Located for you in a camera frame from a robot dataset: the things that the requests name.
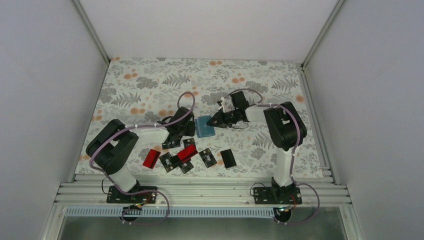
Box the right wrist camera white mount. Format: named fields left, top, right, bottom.
left=217, top=98, right=234, bottom=113

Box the black card lower left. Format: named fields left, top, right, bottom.
left=159, top=152, right=183, bottom=173

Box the black vip card upper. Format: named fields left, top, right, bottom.
left=161, top=141, right=181, bottom=150

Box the aluminium rail base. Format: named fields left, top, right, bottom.
left=54, top=174, right=352, bottom=207

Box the black card far right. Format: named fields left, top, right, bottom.
left=220, top=149, right=237, bottom=169

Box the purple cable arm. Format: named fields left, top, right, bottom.
left=228, top=88, right=321, bottom=200
left=89, top=91, right=196, bottom=195

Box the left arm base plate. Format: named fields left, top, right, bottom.
left=106, top=186, right=157, bottom=204

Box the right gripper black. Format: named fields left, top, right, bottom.
left=207, top=108, right=239, bottom=129

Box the small black card bottom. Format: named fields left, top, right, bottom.
left=179, top=161, right=194, bottom=174

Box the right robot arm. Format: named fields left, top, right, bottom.
left=207, top=90, right=307, bottom=204

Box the teal leather card holder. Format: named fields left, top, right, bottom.
left=194, top=115, right=215, bottom=138

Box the red black card centre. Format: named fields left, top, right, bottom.
left=176, top=143, right=198, bottom=164

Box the small black card middle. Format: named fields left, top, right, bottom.
left=198, top=148, right=217, bottom=168

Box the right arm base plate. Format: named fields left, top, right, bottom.
left=252, top=187, right=303, bottom=205

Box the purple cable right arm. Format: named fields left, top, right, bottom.
left=228, top=88, right=321, bottom=200

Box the red card far left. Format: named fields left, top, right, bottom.
left=142, top=149, right=161, bottom=169

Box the floral table mat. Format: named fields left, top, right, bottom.
left=84, top=57, right=323, bottom=179

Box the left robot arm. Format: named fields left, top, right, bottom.
left=85, top=107, right=195, bottom=203

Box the small black card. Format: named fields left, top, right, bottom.
left=198, top=148, right=217, bottom=168
left=182, top=137, right=196, bottom=148
left=179, top=161, right=194, bottom=174

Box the small black card top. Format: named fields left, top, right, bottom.
left=182, top=137, right=196, bottom=148

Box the perforated cable duct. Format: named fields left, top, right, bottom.
left=65, top=206, right=287, bottom=219

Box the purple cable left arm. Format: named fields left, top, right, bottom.
left=89, top=91, right=196, bottom=195

